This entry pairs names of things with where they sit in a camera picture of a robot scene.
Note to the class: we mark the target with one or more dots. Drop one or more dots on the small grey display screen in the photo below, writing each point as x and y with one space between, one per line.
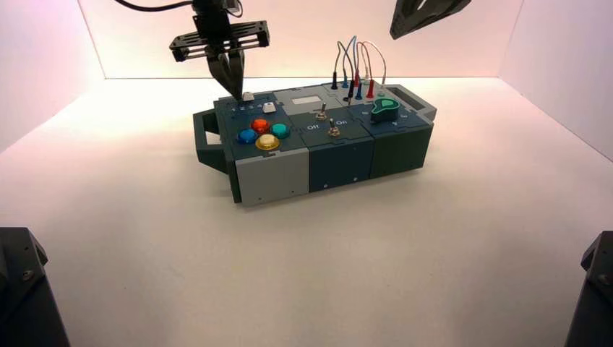
306 101

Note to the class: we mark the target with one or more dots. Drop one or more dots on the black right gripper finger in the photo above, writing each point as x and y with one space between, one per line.
402 18
438 9

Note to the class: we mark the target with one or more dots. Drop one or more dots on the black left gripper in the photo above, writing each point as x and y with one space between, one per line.
210 28

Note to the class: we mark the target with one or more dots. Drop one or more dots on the red banana plug lead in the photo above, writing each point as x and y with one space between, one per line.
369 89

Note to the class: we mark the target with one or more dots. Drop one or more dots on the yellow dome push button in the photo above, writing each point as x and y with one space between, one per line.
267 141

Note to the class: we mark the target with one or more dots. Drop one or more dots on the black banana plug lead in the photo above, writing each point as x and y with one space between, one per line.
351 89

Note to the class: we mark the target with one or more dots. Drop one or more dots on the blue dome push button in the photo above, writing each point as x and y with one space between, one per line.
247 136

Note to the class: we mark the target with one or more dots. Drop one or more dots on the white banana plug lead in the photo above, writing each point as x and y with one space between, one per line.
382 85

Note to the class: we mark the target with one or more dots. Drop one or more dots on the green rimmed rotary knob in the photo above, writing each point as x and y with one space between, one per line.
384 110

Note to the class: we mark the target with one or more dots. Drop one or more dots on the red dome push button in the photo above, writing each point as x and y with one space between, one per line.
261 126

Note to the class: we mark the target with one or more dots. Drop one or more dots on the metal toggle switch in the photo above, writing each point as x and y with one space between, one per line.
334 129
322 113

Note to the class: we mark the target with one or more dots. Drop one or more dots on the grey and blue control box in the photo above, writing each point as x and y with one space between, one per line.
268 177

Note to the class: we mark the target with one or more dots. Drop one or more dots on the white slider knob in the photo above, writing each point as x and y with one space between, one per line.
269 107
248 97

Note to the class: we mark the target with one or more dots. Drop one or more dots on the teal dome push button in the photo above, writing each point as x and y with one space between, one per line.
280 130

